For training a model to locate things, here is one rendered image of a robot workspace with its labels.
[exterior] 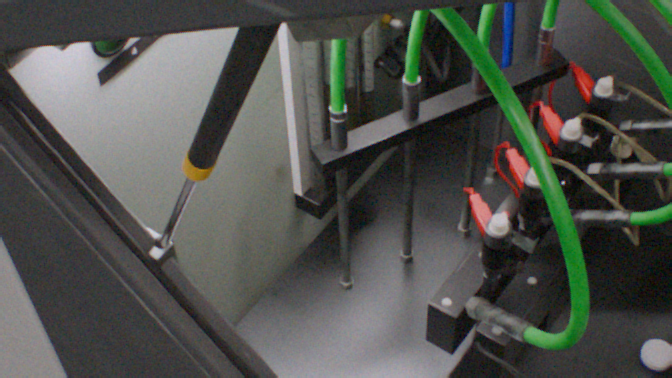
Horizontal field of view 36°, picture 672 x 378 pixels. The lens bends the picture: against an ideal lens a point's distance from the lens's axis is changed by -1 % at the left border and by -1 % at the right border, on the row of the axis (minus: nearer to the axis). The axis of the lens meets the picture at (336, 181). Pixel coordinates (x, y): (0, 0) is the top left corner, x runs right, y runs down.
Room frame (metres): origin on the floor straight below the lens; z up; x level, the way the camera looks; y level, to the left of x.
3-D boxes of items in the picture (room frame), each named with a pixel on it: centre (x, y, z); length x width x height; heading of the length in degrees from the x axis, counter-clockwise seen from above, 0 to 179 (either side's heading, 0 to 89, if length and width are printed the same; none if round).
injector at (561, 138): (0.75, -0.27, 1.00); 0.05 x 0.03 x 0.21; 52
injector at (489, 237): (0.63, -0.17, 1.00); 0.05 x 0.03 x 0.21; 52
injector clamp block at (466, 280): (0.73, -0.24, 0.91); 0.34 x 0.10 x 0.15; 142
